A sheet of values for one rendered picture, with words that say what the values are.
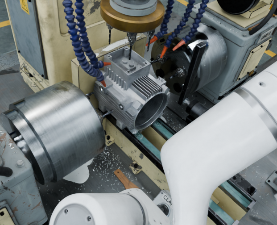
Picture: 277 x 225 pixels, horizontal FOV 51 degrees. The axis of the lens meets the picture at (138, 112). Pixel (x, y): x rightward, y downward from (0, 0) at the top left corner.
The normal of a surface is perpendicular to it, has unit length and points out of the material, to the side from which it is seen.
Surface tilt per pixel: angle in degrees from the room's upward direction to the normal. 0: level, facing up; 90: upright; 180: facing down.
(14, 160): 0
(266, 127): 52
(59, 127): 32
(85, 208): 28
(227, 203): 90
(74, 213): 37
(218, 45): 43
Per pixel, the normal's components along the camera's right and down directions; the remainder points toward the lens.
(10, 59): 0.11, -0.66
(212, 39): 0.42, -0.31
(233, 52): -0.73, 0.44
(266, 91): -0.46, -0.44
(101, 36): 0.67, 0.60
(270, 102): -0.30, -0.19
